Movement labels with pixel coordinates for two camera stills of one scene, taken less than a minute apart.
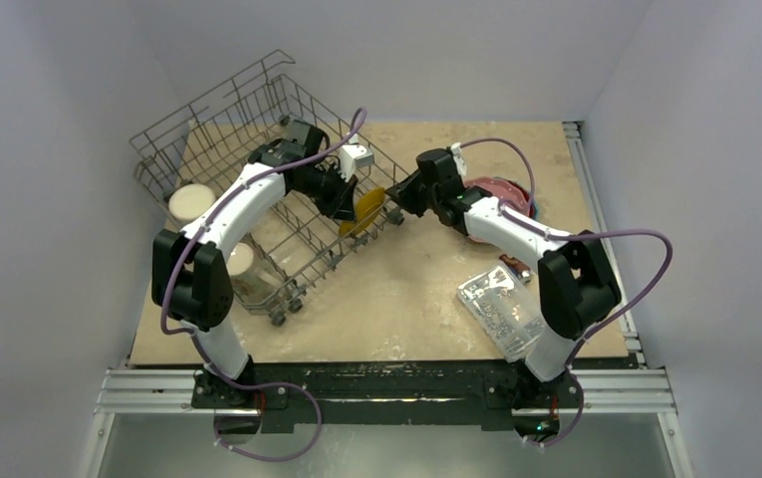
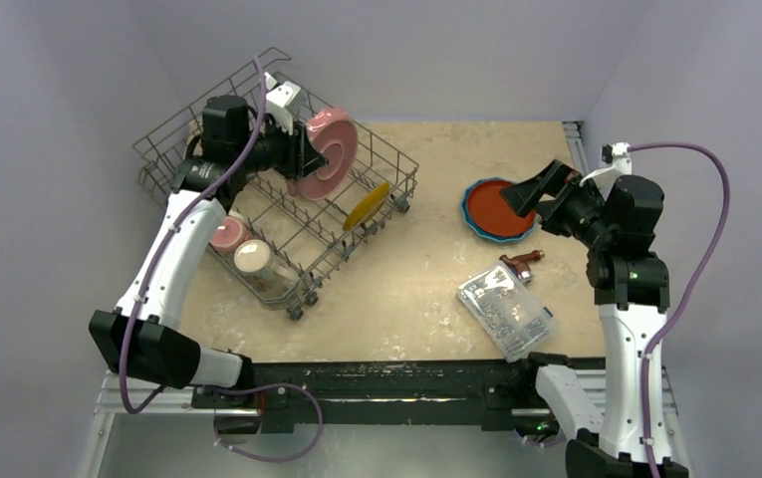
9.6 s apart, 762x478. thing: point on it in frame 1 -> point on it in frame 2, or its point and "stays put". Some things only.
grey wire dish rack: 190,157 stays put
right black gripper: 409,191 -> 558,197
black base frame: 385,391 stays put
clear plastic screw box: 501,310 stays put
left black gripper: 340,205 -> 301,156
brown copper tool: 518,268 stays put
